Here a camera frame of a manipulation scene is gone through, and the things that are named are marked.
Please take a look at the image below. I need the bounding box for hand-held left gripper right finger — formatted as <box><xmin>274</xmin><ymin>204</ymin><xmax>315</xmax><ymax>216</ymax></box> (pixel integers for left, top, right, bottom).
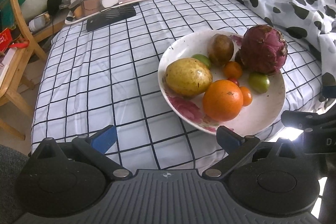
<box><xmin>202</xmin><ymin>125</ymin><xmax>305</xmax><ymax>179</ymax></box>

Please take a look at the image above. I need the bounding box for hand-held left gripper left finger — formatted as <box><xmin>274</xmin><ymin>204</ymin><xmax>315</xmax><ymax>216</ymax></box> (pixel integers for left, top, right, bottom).
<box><xmin>32</xmin><ymin>124</ymin><xmax>133</xmax><ymax>179</ymax></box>

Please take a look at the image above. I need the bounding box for black round pouch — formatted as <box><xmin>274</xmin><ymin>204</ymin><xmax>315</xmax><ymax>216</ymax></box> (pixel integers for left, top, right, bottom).
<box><xmin>47</xmin><ymin>0</ymin><xmax>65</xmax><ymax>16</ymax></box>

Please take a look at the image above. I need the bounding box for small orange tomato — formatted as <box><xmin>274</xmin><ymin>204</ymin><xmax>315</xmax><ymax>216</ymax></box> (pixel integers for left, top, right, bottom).
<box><xmin>239</xmin><ymin>86</ymin><xmax>253</xmax><ymax>106</ymax></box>
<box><xmin>223</xmin><ymin>61</ymin><xmax>243</xmax><ymax>79</ymax></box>

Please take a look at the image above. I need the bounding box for red dragon fruit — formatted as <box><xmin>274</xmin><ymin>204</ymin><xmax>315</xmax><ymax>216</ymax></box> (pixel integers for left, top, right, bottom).
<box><xmin>234</xmin><ymin>25</ymin><xmax>288</xmax><ymax>75</ymax></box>

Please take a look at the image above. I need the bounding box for checked white bedsheet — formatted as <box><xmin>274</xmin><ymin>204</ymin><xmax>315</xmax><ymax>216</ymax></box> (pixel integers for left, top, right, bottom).
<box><xmin>31</xmin><ymin>0</ymin><xmax>331</xmax><ymax>170</ymax></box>

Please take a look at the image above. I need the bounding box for green tomato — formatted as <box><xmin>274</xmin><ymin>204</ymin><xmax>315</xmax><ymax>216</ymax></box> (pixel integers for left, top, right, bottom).
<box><xmin>191</xmin><ymin>54</ymin><xmax>212</xmax><ymax>69</ymax></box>
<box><xmin>248</xmin><ymin>72</ymin><xmax>271</xmax><ymax>94</ymax></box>

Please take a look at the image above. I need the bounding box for brown oval fruit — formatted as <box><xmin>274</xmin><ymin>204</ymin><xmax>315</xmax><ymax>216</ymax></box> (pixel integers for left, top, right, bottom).
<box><xmin>207</xmin><ymin>33</ymin><xmax>235</xmax><ymax>67</ymax></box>

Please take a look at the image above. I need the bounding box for large orange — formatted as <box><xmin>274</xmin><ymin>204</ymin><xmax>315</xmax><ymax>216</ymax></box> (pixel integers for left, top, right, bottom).
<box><xmin>202</xmin><ymin>80</ymin><xmax>244</xmax><ymax>122</ymax></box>

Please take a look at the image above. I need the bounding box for yellow oval fruit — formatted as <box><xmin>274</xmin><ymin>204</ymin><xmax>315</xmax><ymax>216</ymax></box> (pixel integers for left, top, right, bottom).
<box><xmin>165</xmin><ymin>58</ymin><xmax>213</xmax><ymax>98</ymax></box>

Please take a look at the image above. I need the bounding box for red carton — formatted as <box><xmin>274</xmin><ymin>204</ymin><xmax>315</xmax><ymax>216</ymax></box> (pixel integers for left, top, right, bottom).
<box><xmin>0</xmin><ymin>28</ymin><xmax>13</xmax><ymax>52</ymax></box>

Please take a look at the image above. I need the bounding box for black ribbed flat case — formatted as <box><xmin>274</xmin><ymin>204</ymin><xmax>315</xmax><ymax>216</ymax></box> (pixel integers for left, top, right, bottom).
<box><xmin>86</xmin><ymin>5</ymin><xmax>136</xmax><ymax>32</ymax></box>

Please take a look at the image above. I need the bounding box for teal bag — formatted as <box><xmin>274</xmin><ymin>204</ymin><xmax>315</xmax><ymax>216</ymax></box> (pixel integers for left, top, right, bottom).
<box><xmin>0</xmin><ymin>0</ymin><xmax>25</xmax><ymax>26</ymax></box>

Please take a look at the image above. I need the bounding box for white grey bottle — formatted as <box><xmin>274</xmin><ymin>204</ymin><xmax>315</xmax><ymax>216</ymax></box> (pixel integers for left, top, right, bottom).
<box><xmin>28</xmin><ymin>14</ymin><xmax>51</xmax><ymax>32</ymax></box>

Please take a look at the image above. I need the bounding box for white floral plate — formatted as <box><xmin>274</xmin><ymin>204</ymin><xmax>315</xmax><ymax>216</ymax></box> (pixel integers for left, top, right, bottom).
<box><xmin>157</xmin><ymin>30</ymin><xmax>286</xmax><ymax>136</ymax></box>

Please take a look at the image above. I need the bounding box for small brown box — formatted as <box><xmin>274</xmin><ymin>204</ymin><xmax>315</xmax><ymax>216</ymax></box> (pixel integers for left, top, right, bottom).
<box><xmin>82</xmin><ymin>0</ymin><xmax>100</xmax><ymax>16</ymax></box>

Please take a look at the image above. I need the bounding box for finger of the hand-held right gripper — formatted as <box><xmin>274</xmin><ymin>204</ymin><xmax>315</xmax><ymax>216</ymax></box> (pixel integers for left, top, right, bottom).
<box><xmin>281</xmin><ymin>110</ymin><xmax>336</xmax><ymax>132</ymax></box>
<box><xmin>321</xmin><ymin>72</ymin><xmax>336</xmax><ymax>101</ymax></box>

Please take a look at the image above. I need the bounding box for wooden chair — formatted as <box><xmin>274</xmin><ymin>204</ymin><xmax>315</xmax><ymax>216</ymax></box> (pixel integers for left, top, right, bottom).
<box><xmin>0</xmin><ymin>0</ymin><xmax>48</xmax><ymax>141</ymax></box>

